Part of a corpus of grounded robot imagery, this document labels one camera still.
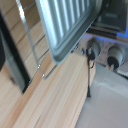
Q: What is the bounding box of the black toaster oven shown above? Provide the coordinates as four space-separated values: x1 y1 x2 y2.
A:
68 0 128 78

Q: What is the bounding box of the grey ribbed oven tray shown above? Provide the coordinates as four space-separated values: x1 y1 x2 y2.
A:
34 0 112 65

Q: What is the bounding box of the metal wire oven rack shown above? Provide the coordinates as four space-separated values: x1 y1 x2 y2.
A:
14 0 78 80

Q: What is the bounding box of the black oven knob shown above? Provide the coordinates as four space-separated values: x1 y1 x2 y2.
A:
106 44 127 72
85 37 102 62

